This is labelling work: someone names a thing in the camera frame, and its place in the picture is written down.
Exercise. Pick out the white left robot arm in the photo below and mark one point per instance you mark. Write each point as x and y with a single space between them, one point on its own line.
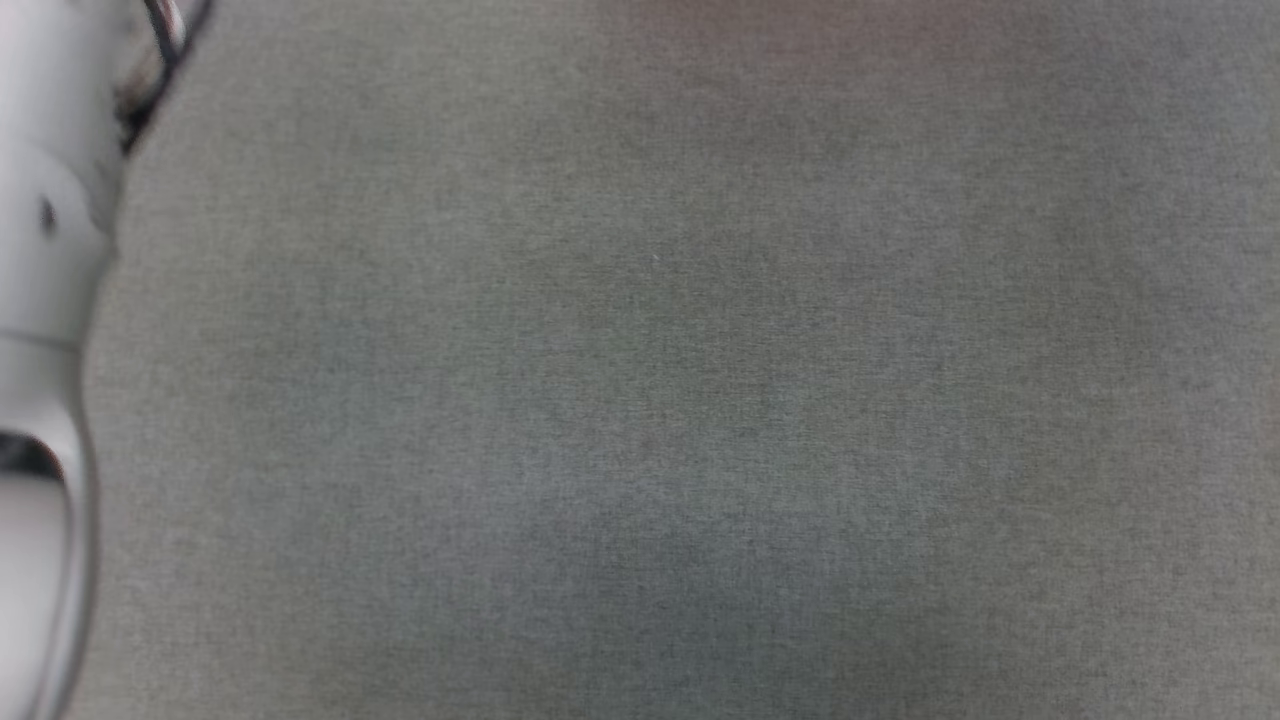
45 250

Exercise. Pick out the grey fabric sofa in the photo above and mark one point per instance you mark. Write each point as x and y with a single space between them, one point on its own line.
700 400

